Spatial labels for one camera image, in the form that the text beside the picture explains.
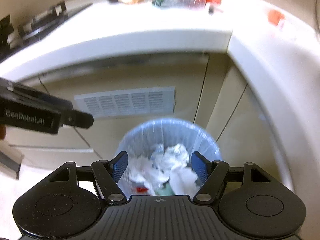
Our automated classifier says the green cloth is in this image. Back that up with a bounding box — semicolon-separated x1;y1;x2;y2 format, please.
154;183;175;196

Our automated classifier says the black gas stove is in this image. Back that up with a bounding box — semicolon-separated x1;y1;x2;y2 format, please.
1;1;92;62

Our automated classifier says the grey cabinet vent grille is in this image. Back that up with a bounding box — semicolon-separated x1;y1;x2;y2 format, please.
74;87;175;119

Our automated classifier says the red bottle cap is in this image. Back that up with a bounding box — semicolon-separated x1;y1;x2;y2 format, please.
136;186;149;193

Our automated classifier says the blue lined trash bin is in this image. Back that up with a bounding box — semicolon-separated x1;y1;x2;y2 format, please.
117;118;221;197

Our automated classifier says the orange mesh net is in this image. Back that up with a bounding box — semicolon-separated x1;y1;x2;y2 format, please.
267;9;285;26

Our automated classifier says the white plastic bag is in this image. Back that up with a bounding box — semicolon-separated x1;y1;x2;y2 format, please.
126;144;200;197

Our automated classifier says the person left hand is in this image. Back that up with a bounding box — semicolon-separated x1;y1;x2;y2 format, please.
0;125;7;140

